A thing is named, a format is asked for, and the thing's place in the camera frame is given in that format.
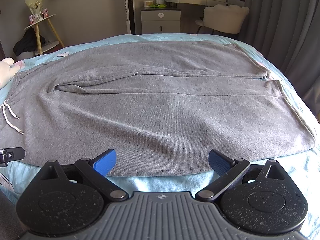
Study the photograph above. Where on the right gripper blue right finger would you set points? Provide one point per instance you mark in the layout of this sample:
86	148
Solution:
230	173

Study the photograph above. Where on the wrapped flower bouquet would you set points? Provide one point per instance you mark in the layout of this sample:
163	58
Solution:
35	7

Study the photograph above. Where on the grey sweatpants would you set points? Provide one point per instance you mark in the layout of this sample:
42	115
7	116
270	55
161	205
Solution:
162	106

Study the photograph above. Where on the black clothes on table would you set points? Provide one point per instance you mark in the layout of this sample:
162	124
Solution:
27	43

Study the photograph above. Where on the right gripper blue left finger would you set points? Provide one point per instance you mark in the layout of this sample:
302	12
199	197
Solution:
94	171

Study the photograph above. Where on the cream shell back chair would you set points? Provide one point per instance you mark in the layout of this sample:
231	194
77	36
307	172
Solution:
227	20

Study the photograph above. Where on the light blue bed sheet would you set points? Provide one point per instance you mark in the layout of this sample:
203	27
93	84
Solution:
302	167

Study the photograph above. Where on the grey curtain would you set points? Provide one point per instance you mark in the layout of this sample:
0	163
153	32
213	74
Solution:
286	33

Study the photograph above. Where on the white bedside drawer cabinet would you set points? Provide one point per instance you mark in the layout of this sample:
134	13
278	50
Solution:
155	21

